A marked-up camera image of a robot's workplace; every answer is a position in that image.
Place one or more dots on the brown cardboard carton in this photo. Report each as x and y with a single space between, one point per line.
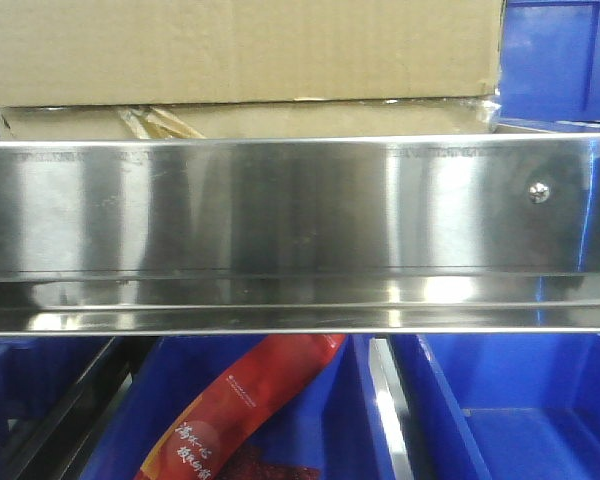
113 70

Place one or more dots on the stainless steel shelf rail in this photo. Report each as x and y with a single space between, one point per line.
470 233

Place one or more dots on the blue plastic bin lower left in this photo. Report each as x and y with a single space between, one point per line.
35 372

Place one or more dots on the red snack bag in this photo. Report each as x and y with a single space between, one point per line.
244 396

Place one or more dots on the blue plastic bin lower middle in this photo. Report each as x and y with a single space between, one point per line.
332 426

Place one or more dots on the blue plastic bin upper right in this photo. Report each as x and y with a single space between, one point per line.
550 60

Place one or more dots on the blue plastic bin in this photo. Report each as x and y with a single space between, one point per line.
332 426
550 60
35 372
505 406

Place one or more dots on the steel shelf divider bar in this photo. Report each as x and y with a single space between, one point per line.
392 406

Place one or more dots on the blue plastic bin lower right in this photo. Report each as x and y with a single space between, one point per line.
505 406

